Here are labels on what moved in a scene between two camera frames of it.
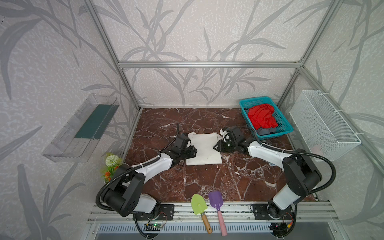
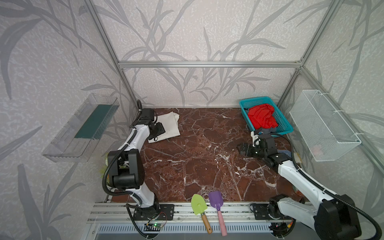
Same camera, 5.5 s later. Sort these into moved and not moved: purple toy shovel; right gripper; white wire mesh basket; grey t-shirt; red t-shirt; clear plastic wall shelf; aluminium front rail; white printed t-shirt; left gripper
Moved: left gripper; white printed t-shirt; right gripper
Not moved: red t-shirt; grey t-shirt; clear plastic wall shelf; purple toy shovel; aluminium front rail; white wire mesh basket
